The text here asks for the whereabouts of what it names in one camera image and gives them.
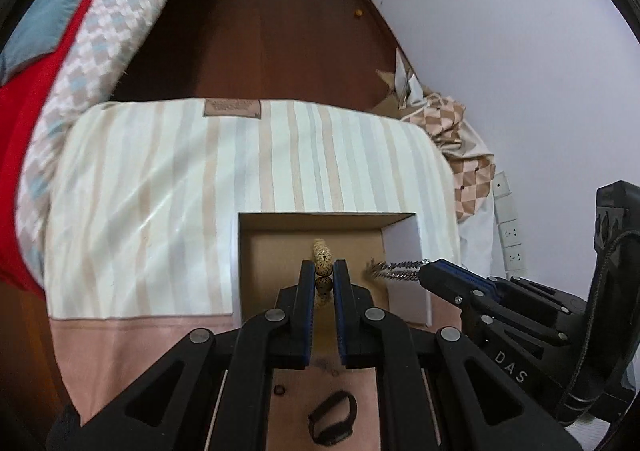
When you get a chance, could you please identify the wooden bead bracelet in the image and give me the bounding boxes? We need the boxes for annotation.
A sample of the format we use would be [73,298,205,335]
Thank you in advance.
[311,236,335,310]

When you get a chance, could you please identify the white wall power strip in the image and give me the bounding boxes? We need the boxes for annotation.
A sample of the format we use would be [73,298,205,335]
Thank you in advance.
[492,172,527,279]

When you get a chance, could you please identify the red blanket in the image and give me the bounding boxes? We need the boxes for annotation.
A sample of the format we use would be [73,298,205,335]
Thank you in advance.
[1,0,92,297]

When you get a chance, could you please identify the white cardboard box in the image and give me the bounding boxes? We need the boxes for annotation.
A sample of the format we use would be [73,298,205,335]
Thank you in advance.
[230,213,432,325]

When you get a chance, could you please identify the checkered bed sheet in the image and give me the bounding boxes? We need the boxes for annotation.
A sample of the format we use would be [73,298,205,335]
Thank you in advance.
[15,0,167,285]

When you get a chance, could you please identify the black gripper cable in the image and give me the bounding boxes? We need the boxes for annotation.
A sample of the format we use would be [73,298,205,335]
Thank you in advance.
[564,228,640,412]

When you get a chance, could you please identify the torn cardboard scraps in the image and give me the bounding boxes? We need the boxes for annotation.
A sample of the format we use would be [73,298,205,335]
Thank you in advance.
[371,48,427,119]

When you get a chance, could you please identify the black fitness band watch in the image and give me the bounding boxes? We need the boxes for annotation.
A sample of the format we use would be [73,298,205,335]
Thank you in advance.
[307,390,358,447]

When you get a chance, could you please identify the brown checkered cloth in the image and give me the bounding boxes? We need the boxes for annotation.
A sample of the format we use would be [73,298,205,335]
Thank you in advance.
[401,90,496,223]

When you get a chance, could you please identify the pink striped table blanket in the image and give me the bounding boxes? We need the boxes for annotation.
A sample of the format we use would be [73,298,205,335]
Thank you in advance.
[43,99,460,419]

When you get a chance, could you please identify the thick silver chain necklace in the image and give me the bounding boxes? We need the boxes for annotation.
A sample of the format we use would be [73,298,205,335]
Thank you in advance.
[365,258,432,284]

